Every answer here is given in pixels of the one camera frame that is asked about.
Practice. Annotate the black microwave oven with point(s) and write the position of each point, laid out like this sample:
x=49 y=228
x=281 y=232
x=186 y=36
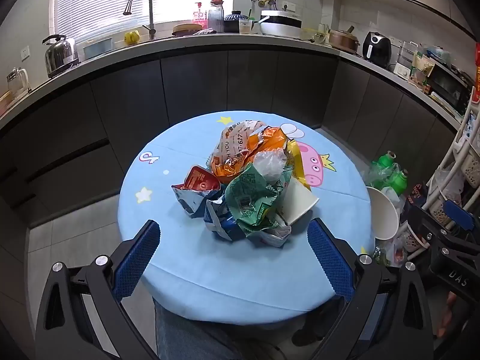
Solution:
x=448 y=86

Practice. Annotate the wooden bowl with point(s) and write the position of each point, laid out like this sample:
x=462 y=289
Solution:
x=186 y=29

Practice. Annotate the green plastic bottle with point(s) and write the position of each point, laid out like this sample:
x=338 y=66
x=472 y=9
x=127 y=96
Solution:
x=399 y=183
x=384 y=163

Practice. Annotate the brown cooking pot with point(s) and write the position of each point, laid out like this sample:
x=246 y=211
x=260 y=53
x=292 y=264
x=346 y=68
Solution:
x=343 y=41

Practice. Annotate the white wall socket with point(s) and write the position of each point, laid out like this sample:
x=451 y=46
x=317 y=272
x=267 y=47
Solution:
x=24 y=53

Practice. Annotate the glass kettle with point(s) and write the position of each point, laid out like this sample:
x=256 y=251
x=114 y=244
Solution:
x=17 y=82

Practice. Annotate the yellow sponge holder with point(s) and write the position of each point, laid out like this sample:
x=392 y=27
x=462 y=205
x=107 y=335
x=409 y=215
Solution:
x=132 y=37

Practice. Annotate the dark printed carton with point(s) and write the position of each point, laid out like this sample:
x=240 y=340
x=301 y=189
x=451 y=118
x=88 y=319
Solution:
x=418 y=195

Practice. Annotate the grey kitchen countertop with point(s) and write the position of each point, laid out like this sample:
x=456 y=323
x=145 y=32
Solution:
x=243 y=41

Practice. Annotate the steel kitchen faucet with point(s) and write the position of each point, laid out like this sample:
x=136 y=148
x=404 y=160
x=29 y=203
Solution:
x=150 y=11

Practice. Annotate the white countertop appliance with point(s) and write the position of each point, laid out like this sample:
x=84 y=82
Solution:
x=407 y=60

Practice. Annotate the green snack bag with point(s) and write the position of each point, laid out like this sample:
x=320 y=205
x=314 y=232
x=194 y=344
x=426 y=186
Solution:
x=251 y=195

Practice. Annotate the glass jar with red lid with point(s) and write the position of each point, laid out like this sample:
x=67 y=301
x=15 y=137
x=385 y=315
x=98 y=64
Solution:
x=215 y=17

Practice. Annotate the white electric cooker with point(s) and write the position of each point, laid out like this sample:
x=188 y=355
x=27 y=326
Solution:
x=279 y=24

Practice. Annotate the green food packets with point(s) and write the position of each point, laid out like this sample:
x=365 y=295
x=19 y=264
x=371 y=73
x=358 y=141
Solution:
x=422 y=69

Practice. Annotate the pink soap bottle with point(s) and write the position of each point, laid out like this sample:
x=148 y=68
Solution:
x=200 y=17

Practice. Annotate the white storage rack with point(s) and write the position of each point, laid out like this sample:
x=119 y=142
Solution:
x=463 y=142

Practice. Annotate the blue cartoon printed tablecloth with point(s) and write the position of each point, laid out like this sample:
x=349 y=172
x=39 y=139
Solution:
x=187 y=270

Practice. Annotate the clear plastic bag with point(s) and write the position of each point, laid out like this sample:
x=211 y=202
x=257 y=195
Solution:
x=268 y=163

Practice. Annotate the red wall banner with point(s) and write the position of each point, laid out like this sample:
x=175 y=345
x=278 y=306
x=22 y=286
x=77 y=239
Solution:
x=477 y=75

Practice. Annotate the clear plastic cup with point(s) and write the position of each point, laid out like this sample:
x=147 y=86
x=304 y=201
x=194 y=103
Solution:
x=245 y=27

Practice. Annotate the white printed paper wrapper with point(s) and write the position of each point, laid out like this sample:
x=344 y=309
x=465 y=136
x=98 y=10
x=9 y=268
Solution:
x=232 y=138

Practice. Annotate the orange snack bag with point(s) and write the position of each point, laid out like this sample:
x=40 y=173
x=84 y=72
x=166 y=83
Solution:
x=232 y=168

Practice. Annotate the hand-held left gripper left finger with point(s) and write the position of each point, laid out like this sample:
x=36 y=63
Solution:
x=137 y=262

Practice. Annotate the blue foil snack bag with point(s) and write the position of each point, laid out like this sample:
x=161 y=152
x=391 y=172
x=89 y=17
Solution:
x=221 y=225

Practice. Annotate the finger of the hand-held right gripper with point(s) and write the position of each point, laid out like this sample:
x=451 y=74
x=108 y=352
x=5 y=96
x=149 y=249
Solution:
x=457 y=213
x=427 y=225

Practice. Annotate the grey plastic basin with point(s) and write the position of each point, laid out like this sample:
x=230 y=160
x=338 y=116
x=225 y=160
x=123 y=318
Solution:
x=97 y=48

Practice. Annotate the black air fryer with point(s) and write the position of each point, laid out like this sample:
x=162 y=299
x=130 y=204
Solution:
x=377 y=48

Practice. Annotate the dark kitchen cabinets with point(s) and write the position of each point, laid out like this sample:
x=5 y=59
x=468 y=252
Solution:
x=187 y=82

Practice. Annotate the white paper cup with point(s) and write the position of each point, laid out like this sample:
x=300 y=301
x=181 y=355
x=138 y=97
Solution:
x=298 y=202

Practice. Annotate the red silver snack bag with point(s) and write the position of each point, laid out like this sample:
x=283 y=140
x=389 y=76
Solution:
x=200 y=180

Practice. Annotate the steel kettle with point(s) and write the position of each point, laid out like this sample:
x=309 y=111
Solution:
x=58 y=56

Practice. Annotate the silver foil wrapper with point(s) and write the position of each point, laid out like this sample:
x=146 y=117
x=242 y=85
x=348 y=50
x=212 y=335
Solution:
x=273 y=236

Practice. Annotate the white round bin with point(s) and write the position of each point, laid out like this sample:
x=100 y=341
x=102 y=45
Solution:
x=382 y=213

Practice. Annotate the dark blue pot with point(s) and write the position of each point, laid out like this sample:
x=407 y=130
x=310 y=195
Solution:
x=234 y=20

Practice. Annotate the yellow packet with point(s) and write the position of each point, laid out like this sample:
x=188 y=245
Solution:
x=296 y=157

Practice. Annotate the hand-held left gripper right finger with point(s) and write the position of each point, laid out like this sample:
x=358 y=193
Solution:
x=330 y=262

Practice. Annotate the person's right hand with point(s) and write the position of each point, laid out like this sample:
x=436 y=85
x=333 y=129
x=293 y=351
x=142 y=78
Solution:
x=448 y=315

